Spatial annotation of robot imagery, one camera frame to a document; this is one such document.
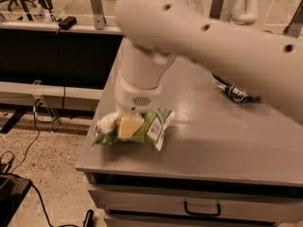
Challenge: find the black power adapter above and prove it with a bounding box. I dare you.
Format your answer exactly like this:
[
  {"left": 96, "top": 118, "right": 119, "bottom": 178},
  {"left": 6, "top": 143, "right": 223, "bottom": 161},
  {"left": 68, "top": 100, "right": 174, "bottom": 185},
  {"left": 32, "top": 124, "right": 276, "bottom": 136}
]
[{"left": 59, "top": 16, "right": 77, "bottom": 30}]

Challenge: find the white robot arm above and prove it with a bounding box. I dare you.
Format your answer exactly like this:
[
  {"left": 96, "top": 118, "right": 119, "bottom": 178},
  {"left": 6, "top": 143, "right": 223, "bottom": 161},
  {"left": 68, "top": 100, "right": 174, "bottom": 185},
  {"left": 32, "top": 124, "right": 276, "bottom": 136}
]
[{"left": 115, "top": 0, "right": 303, "bottom": 124}]

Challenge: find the grey wall rail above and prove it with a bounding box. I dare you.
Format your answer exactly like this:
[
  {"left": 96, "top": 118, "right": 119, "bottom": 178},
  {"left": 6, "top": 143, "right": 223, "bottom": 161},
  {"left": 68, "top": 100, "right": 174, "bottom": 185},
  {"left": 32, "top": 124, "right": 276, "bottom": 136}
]
[{"left": 0, "top": 81, "right": 103, "bottom": 112}]

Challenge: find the left metal bracket post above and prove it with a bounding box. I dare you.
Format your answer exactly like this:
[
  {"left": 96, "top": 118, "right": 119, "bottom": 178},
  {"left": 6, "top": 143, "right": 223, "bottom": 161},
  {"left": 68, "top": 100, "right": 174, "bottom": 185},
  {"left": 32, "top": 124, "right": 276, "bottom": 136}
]
[{"left": 90, "top": 0, "right": 107, "bottom": 30}]

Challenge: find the black floor cable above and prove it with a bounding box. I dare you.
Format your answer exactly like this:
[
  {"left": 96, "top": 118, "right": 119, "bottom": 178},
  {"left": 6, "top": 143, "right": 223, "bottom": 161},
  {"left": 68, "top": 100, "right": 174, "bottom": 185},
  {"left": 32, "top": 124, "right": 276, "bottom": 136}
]
[{"left": 0, "top": 97, "right": 80, "bottom": 227}]

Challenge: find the grey drawer with black handle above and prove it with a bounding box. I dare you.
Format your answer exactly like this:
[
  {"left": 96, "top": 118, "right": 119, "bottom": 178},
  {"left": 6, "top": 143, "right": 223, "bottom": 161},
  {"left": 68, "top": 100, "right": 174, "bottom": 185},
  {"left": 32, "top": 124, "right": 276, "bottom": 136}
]
[{"left": 88, "top": 184, "right": 303, "bottom": 223}]

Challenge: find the right metal bracket post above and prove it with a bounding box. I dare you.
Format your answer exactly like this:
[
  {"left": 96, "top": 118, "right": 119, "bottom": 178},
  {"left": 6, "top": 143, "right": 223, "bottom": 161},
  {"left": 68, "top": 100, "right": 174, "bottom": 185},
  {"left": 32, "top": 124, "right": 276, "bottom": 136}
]
[{"left": 209, "top": 0, "right": 224, "bottom": 19}]

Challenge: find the metal bracket post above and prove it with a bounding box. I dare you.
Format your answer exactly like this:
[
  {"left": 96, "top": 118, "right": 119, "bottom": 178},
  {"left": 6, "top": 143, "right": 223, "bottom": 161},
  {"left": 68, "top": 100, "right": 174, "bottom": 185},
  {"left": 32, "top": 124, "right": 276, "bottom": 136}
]
[
  {"left": 209, "top": 0, "right": 224, "bottom": 19},
  {"left": 90, "top": 0, "right": 107, "bottom": 30}
]

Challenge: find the blue crumpled chip bag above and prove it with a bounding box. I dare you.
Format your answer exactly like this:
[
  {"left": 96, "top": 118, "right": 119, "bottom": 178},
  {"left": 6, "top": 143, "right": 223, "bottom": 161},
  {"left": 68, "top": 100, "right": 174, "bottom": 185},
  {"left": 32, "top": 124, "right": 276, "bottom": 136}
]
[{"left": 212, "top": 74, "right": 260, "bottom": 104}]

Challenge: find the black cylindrical object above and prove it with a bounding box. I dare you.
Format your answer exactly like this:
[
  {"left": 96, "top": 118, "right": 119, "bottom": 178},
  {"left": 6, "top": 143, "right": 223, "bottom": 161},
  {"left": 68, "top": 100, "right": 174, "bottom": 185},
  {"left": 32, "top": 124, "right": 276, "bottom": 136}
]
[{"left": 82, "top": 209, "right": 94, "bottom": 227}]

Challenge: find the green jalapeno chip bag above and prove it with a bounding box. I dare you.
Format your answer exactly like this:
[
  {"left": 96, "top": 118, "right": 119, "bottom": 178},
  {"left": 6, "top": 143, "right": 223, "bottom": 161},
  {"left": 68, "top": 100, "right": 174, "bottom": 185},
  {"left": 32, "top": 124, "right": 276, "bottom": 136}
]
[{"left": 92, "top": 107, "right": 175, "bottom": 150}]

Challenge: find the black box on floor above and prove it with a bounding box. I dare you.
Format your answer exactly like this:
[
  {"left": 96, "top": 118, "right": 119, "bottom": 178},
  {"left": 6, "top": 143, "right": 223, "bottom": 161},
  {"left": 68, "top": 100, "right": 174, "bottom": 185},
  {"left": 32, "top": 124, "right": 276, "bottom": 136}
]
[{"left": 0, "top": 174, "right": 32, "bottom": 227}]

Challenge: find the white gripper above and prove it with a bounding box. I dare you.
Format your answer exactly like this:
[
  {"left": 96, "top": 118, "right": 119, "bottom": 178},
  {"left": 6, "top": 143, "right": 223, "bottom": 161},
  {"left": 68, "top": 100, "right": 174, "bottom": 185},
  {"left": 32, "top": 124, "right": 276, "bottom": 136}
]
[{"left": 115, "top": 74, "right": 161, "bottom": 139}]

